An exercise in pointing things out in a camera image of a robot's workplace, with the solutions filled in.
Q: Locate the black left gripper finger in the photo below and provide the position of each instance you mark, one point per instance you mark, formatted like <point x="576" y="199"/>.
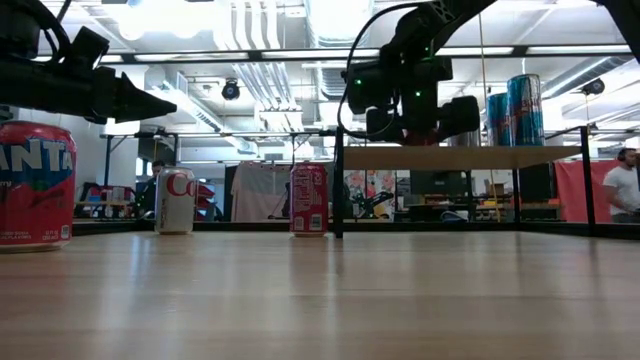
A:
<point x="137" y="102"/>

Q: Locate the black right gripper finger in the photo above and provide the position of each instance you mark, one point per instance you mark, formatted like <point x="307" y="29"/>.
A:
<point x="382" y="125"/>
<point x="460" y="115"/>

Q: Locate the red Fanta strawberry soda can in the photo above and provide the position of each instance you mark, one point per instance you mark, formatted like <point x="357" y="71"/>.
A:
<point x="422" y="139"/>
<point x="35" y="200"/>

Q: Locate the red Coca-Cola can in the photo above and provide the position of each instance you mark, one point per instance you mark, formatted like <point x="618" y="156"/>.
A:
<point x="309" y="200"/>

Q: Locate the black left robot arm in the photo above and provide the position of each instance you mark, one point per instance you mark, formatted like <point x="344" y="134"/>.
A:
<point x="16" y="27"/>

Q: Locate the floral art poster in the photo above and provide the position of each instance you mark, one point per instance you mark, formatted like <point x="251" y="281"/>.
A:
<point x="372" y="190"/>

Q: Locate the black computer monitor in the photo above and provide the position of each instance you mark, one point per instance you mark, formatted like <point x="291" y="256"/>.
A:
<point x="535" y="182"/>
<point x="437" y="182"/>

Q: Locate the person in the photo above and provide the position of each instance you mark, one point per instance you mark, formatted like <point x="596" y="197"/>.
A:
<point x="622" y="187"/>
<point x="151" y="192"/>

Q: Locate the white draped cloth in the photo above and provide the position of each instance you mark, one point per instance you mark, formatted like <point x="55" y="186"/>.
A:
<point x="260" y="192"/>

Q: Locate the orange-red hanging cloth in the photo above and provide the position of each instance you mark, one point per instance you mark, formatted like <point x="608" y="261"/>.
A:
<point x="580" y="192"/>

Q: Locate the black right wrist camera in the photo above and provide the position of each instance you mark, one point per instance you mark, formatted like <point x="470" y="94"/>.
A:
<point x="372" y="90"/>

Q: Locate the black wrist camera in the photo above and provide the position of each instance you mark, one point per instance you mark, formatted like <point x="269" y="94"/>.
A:
<point x="372" y="90"/>
<point x="90" y="46"/>

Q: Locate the wooden shelf black metal frame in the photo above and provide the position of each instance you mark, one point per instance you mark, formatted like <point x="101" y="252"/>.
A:
<point x="450" y="158"/>

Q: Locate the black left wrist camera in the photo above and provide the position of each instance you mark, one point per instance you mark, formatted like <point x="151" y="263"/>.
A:
<point x="90" y="46"/>

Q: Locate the black background rack frame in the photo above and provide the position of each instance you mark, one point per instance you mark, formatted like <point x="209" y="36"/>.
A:
<point x="108" y="160"/>

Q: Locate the black dome ceiling camera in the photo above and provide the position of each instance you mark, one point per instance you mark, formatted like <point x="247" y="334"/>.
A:
<point x="593" y="87"/>
<point x="230" y="90"/>

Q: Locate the black overhead frame bar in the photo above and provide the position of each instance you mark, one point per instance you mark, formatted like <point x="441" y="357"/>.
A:
<point x="256" y="55"/>

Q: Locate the black aluminium rig frame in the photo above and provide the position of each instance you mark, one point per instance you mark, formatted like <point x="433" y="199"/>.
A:
<point x="240" y="226"/>

